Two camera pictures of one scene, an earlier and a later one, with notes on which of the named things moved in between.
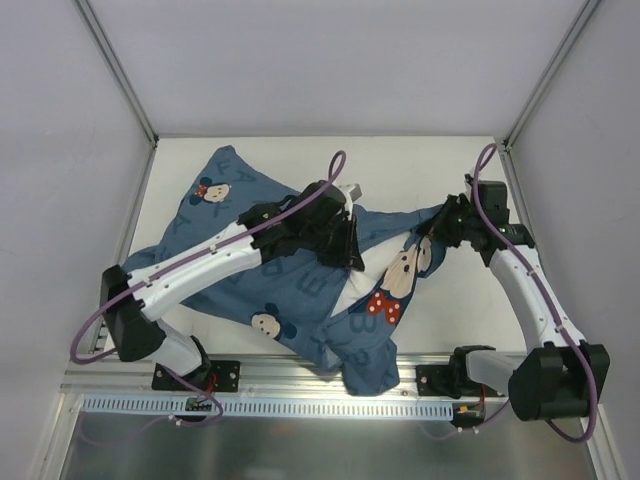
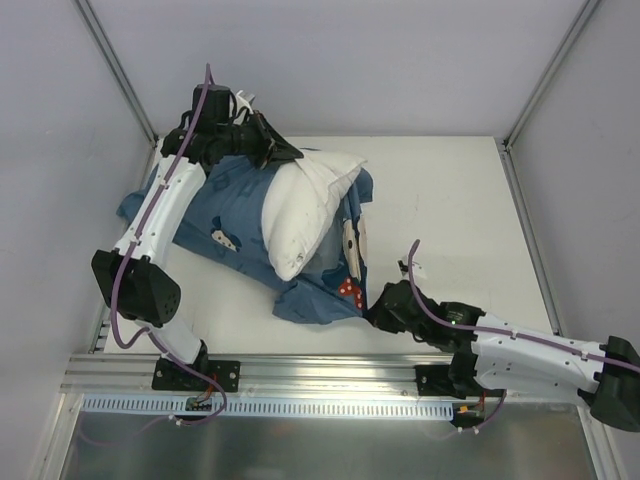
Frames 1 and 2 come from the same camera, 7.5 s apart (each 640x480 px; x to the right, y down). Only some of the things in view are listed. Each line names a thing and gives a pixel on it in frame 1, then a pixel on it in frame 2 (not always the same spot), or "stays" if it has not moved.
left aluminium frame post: [119, 73] stays
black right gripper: [447, 220] to [382, 305]
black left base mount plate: [222, 376] stays
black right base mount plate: [437, 380] stays
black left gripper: [345, 242] to [265, 140]
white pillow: [376, 262] to [297, 204]
